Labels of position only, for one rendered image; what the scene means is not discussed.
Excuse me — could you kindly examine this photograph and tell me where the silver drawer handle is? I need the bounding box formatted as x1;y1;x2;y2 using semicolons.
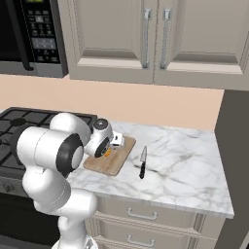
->
126;234;157;249
125;207;160;222

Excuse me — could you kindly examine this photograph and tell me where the dark grey fridge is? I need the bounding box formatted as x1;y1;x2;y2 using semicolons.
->
213;89;249;249

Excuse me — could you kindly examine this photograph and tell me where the silver cupboard door handle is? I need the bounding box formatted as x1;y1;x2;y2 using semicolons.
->
141;8;153;70
160;8;172;70

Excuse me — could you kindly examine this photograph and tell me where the black-handled kitchen knife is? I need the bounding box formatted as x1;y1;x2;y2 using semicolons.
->
138;145;149;180

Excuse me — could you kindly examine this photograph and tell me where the beige cupboard door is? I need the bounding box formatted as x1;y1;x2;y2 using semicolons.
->
57;0;160;86
153;0;249;92

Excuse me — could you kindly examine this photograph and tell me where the beige drawer front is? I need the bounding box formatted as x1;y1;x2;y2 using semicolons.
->
91;219;197;249
95;196;204;231

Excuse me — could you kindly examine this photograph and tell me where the wooden cutting board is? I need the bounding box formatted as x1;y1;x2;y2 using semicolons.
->
83;135;137;178

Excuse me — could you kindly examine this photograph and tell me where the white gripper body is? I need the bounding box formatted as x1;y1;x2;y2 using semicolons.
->
109;138;125;149

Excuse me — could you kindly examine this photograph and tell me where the black microwave oven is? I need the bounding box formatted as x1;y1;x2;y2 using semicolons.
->
0;0;69;79

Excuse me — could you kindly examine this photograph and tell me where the black gas hob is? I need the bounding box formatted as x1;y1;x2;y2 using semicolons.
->
0;106;98;180

